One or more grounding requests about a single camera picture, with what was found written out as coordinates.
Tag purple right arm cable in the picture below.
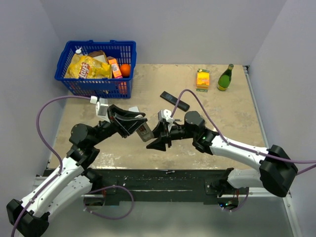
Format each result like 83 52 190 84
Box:
170 88 316 176

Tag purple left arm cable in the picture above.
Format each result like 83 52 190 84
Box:
10 95 92 237

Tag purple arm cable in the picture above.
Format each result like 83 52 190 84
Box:
10 95 92 237
170 88 316 176

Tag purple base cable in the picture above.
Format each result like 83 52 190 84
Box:
221 187 249 212
83 185 136 220

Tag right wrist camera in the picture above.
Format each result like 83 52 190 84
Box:
158 109 174 124

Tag green glass bottle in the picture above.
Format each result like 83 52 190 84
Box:
217 64 234 91

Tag yellow chips bag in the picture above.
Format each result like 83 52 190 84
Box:
64 54 112 79

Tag yellow orange sponge pack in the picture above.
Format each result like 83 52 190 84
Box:
196 69 210 92

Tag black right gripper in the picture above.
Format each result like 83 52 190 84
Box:
146 120 197 152

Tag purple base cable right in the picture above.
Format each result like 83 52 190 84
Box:
221 187 249 212

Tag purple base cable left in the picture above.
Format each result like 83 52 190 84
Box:
83 185 136 220

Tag white bottle cap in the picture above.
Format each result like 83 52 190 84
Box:
75 47 82 55

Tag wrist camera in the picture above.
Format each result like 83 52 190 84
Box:
158 109 174 124
90 96 110 122

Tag aluminium rail frame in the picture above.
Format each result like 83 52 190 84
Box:
18 65 303 237

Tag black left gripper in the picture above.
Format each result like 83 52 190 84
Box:
90 104 147 146

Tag white remote control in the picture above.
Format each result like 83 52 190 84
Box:
128 106 139 113

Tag black remote control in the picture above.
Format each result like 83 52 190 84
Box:
160 91 190 112

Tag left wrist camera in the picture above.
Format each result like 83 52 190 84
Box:
90 96 110 122

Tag orange juice carton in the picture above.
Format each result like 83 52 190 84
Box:
107 56 123 79

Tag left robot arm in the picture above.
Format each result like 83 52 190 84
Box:
6 104 147 237

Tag grey remote control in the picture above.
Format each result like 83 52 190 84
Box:
136 123 154 142

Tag blue plastic shopping basket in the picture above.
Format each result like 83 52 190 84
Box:
55 40 137 98

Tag orange fruit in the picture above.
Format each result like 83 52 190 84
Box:
120 64 131 78

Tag brown bread bag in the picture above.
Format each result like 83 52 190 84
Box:
88 50 108 64

